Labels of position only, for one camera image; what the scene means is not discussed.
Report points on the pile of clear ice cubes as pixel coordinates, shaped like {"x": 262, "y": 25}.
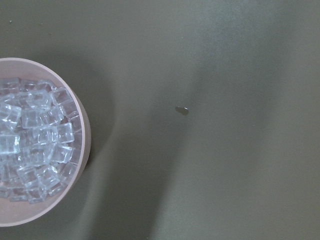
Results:
{"x": 39, "y": 145}

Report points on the pink bowl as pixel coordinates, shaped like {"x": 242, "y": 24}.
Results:
{"x": 21, "y": 212}

